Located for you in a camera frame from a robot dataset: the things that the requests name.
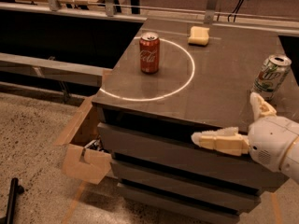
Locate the grey drawer cabinet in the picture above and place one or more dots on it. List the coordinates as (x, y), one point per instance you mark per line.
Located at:
(146, 122)

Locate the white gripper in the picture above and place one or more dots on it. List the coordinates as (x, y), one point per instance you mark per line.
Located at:
(270, 140)

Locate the open cardboard box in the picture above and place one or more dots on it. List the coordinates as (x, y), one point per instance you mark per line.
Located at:
(84, 158)

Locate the black pole on floor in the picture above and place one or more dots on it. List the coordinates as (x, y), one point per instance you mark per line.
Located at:
(15, 190)

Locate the green white 7up can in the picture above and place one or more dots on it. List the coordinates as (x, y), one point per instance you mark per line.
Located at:
(271, 75)

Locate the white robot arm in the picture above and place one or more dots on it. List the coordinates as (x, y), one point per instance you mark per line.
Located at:
(290, 162)

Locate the metal railing frame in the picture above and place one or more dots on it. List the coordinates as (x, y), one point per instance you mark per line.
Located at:
(207, 13)

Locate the yellow sponge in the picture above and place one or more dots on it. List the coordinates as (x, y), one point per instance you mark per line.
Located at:
(199, 36)

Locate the red Coca-Cola can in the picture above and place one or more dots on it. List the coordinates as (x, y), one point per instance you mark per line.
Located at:
(149, 45)

